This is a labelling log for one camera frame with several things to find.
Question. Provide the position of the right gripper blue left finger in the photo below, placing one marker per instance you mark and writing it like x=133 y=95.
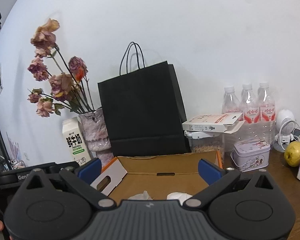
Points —
x=90 y=171

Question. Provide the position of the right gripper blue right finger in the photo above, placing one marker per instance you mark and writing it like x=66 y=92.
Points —
x=209 y=172

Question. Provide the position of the white tissue pack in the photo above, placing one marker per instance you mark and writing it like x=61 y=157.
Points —
x=180 y=196

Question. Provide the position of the clear plastic bag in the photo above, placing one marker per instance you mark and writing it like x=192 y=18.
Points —
x=141 y=196

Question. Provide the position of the white green milk carton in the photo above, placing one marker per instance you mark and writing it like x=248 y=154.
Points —
x=73 y=136

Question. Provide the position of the purple marbled vase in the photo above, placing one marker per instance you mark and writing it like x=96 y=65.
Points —
x=96 y=135

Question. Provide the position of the red cardboard fruit box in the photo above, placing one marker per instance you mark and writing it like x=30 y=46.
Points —
x=161 y=175

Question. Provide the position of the clear plastic food container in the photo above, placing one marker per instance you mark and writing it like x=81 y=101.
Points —
x=205 y=142

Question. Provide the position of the floral tin box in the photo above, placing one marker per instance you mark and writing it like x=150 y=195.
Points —
x=251 y=154

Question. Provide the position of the flat white orange carton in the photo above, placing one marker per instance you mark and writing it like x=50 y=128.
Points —
x=227 y=123

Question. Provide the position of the clear water bottle left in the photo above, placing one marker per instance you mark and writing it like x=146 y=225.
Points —
x=230 y=101

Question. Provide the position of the clear water bottle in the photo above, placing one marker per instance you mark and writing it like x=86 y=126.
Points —
x=266 y=103
x=230 y=101
x=249 y=105

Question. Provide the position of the clear water bottle middle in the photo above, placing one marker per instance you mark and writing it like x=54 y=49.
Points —
x=249 y=105

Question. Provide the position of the black paper shopping bag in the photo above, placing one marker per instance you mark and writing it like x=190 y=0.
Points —
x=144 y=110

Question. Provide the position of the dried pink rose bouquet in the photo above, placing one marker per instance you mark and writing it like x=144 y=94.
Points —
x=69 y=84

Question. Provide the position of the yellow green apple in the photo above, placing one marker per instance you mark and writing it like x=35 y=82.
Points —
x=292 y=154

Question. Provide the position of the clear water bottle right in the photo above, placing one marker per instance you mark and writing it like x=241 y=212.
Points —
x=266 y=103

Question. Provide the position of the small white desk fan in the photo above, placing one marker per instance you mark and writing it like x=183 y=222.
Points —
x=285 y=127

